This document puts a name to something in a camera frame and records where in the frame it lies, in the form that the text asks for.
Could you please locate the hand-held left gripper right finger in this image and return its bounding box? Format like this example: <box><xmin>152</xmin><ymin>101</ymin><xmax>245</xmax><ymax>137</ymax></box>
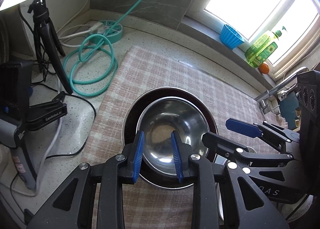
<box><xmin>171</xmin><ymin>130</ymin><xmax>290</xmax><ymax>229</ymax></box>

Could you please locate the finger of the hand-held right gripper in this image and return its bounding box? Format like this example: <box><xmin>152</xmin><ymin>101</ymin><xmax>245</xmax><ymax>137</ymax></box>
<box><xmin>202</xmin><ymin>132</ymin><xmax>294</xmax><ymax>168</ymax></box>
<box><xmin>225</xmin><ymin>118</ymin><xmax>300</xmax><ymax>153</ymax></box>

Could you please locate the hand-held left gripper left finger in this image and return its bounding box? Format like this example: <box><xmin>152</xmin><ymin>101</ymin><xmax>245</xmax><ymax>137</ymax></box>
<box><xmin>26</xmin><ymin>130</ymin><xmax>145</xmax><ymax>229</ymax></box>

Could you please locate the red steel bowl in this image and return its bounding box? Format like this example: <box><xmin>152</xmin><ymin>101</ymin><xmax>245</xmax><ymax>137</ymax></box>
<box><xmin>136</xmin><ymin>97</ymin><xmax>210</xmax><ymax>175</ymax></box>

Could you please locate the large steel bowl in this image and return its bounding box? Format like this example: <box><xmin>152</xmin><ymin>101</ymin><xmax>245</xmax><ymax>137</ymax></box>
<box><xmin>122</xmin><ymin>86</ymin><xmax>218</xmax><ymax>191</ymax></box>

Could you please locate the dark teal container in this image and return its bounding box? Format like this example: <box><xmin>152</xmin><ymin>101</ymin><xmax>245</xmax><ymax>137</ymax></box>
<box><xmin>279</xmin><ymin>92</ymin><xmax>302</xmax><ymax>123</ymax></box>

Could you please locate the steel faucet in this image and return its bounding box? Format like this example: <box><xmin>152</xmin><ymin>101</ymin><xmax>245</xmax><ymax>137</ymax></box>
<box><xmin>254</xmin><ymin>67</ymin><xmax>309</xmax><ymax>115</ymax></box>

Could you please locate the green dish soap bottle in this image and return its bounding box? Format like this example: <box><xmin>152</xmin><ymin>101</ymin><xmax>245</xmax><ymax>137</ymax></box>
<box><xmin>244</xmin><ymin>26</ymin><xmax>288</xmax><ymax>68</ymax></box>

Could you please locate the blue ribbed cup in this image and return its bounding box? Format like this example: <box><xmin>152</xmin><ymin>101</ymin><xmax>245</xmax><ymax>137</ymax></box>
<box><xmin>219</xmin><ymin>24</ymin><xmax>245</xmax><ymax>50</ymax></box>

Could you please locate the pink checked cloth mat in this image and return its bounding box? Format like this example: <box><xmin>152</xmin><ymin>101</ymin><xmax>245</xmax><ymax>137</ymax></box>
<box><xmin>86</xmin><ymin>45</ymin><xmax>288</xmax><ymax>229</ymax></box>

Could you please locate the round teal power strip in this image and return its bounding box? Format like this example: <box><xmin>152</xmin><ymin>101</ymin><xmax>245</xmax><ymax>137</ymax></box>
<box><xmin>89</xmin><ymin>20</ymin><xmax>123</xmax><ymax>44</ymax></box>

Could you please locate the black tripod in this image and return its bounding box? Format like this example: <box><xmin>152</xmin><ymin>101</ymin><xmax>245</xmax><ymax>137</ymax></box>
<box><xmin>26</xmin><ymin>0</ymin><xmax>74</xmax><ymax>95</ymax></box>

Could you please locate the black cable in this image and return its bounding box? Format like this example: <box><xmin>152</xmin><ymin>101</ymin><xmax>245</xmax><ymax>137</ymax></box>
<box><xmin>46</xmin><ymin>92</ymin><xmax>97</xmax><ymax>157</ymax></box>

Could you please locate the teal cable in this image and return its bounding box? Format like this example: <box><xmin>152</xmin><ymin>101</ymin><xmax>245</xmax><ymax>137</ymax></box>
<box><xmin>62</xmin><ymin>0</ymin><xmax>165</xmax><ymax>97</ymax></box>

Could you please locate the thick white cable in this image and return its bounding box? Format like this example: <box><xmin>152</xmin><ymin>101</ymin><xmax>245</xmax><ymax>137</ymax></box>
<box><xmin>10</xmin><ymin>119</ymin><xmax>63</xmax><ymax>197</ymax></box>

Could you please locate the grey black handle device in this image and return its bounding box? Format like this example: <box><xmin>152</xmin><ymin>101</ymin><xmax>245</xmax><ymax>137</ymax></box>
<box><xmin>0</xmin><ymin>60</ymin><xmax>68</xmax><ymax>191</ymax></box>

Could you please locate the white plug with cable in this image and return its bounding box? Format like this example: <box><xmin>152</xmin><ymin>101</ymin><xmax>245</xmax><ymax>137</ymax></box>
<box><xmin>59</xmin><ymin>21</ymin><xmax>105</xmax><ymax>47</ymax></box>

